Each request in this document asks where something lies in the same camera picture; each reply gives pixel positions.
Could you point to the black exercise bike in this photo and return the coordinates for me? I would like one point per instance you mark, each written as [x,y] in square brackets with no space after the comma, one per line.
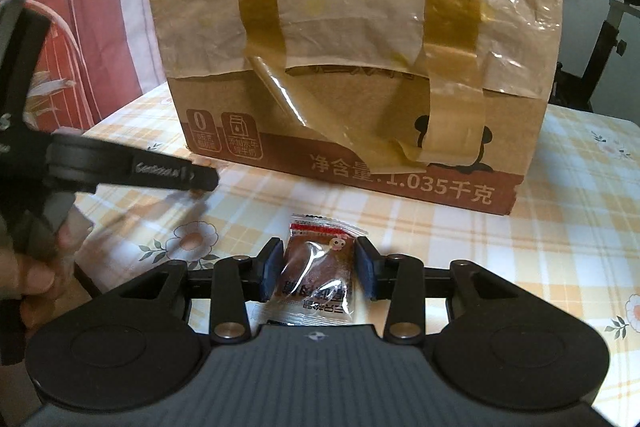
[576,91]

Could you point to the cardboard box with paper liner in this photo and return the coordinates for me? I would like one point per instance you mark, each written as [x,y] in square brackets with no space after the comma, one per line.
[437,100]

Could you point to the brown candy clear packet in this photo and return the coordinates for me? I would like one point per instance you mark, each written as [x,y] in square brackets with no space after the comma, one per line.
[316,284]

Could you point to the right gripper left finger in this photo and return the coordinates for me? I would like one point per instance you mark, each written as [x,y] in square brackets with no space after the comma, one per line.
[235,281]

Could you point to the person's left hand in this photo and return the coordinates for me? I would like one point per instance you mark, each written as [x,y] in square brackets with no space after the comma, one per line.
[46,290]

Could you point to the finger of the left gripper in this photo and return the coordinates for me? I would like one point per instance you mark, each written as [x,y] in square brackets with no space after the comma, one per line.
[78,164]

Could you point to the checkered tablecloth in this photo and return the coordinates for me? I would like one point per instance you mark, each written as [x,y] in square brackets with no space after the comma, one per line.
[572,237]

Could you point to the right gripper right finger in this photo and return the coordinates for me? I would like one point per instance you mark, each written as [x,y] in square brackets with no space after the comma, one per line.
[400,280]

